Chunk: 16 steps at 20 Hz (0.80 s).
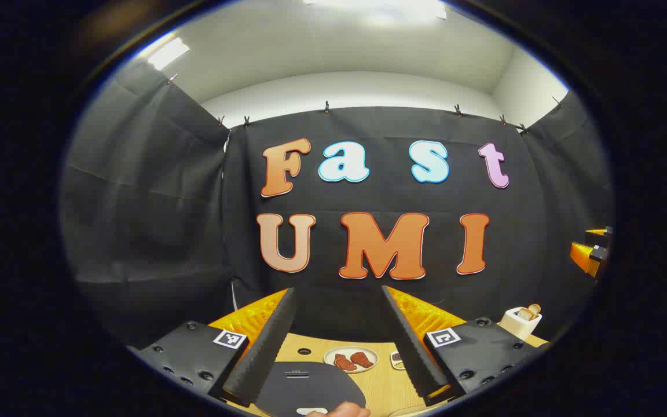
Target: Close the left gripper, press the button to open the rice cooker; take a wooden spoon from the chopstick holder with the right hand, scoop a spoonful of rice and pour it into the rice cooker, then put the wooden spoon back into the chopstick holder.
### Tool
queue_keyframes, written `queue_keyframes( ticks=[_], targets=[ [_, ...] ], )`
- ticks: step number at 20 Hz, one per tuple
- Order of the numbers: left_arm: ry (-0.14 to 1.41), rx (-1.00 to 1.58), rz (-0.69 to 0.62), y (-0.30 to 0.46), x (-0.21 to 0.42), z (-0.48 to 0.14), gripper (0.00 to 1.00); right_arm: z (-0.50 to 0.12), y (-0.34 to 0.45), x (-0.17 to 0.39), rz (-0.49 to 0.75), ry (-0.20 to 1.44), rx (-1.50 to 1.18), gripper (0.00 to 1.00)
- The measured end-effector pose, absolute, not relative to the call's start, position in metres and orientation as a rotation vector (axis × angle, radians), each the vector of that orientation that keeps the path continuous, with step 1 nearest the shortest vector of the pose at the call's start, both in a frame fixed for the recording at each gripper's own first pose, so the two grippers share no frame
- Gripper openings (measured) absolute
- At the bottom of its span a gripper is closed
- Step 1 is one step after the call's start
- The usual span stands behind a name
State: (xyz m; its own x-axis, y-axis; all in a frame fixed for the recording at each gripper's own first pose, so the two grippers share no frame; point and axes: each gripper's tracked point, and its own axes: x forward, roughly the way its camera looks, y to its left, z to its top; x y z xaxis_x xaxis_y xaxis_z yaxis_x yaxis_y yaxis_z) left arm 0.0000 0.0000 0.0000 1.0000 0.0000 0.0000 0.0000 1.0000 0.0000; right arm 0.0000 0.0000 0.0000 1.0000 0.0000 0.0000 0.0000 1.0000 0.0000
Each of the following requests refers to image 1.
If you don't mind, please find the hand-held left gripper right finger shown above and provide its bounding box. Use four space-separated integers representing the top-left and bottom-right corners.
381 285 549 406

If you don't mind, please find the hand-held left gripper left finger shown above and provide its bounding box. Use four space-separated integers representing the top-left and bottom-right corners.
128 288 298 408

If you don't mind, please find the dark grey rice cooker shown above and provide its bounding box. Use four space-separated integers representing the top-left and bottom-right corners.
254 361 367 417

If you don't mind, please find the white round plate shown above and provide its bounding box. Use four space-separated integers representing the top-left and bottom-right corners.
323 346 379 374

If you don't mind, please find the white toaster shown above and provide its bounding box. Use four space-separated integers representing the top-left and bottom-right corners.
500 307 543 341

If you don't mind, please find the black backdrop cloth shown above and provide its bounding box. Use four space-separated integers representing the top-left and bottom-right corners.
60 58 615 348

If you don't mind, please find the row of cloth clips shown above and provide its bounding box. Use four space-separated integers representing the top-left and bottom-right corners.
166 72 563 134

